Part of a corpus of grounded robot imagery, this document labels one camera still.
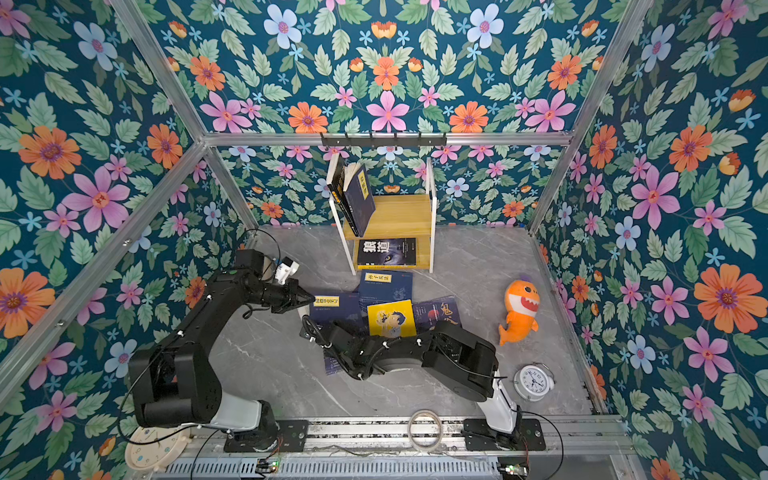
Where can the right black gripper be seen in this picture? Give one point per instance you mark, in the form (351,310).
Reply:
(353,332)

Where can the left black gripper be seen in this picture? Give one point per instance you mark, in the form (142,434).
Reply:
(290,300)

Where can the yellow cartoon cover book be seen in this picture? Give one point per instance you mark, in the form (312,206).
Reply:
(392,320)

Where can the black wolf cover book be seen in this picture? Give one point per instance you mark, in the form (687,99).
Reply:
(399,252)

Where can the navy book yellow label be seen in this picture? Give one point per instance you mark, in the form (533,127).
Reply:
(359,196)

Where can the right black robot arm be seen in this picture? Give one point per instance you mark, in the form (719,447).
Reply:
(461,361)

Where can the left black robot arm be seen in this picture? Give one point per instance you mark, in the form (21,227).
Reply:
(173,384)

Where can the dark old man cover book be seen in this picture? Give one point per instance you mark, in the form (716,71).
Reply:
(427,314)

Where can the clear tape roll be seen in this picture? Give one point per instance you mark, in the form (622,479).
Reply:
(425,431)

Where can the dark book leaning on shelf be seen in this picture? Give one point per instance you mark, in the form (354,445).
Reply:
(334,181)

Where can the orange shark plush toy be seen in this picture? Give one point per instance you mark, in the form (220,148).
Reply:
(522,301)

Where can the white alarm clock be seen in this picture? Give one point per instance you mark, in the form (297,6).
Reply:
(533,382)

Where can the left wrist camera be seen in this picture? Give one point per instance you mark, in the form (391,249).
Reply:
(285,268)

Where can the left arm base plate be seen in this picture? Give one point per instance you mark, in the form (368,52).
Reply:
(281,435)

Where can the black hook rail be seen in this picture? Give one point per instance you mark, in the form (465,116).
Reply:
(371,140)

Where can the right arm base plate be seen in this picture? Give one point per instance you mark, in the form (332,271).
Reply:
(527,436)

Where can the beige round wall clock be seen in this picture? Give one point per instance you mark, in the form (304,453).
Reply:
(154,449)

